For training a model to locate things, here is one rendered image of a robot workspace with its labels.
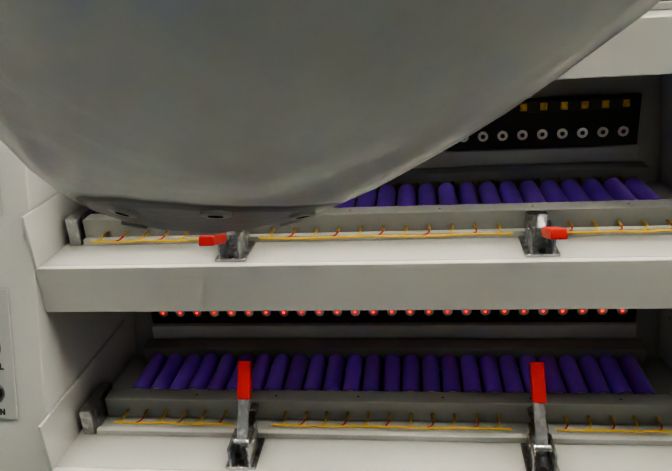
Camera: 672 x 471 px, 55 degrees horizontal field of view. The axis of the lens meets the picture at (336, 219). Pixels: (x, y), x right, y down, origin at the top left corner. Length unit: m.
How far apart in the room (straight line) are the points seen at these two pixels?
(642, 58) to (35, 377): 0.59
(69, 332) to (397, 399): 0.33
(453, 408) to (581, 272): 0.19
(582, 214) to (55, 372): 0.51
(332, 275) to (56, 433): 0.31
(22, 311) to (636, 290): 0.54
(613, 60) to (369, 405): 0.38
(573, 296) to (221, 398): 0.35
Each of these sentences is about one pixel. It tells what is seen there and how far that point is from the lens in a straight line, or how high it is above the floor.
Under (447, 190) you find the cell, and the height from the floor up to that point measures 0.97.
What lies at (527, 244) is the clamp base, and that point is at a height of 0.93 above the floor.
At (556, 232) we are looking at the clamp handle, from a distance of 0.50.
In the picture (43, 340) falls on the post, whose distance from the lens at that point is 0.66.
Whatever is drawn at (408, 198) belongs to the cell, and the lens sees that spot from 0.64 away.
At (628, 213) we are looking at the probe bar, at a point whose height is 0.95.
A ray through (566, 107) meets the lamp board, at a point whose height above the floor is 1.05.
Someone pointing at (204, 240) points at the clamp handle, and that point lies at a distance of 0.52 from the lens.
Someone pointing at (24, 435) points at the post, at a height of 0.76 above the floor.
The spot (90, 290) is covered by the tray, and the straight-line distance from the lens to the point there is 0.63.
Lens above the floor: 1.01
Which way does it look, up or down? 5 degrees down
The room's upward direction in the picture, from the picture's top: 2 degrees counter-clockwise
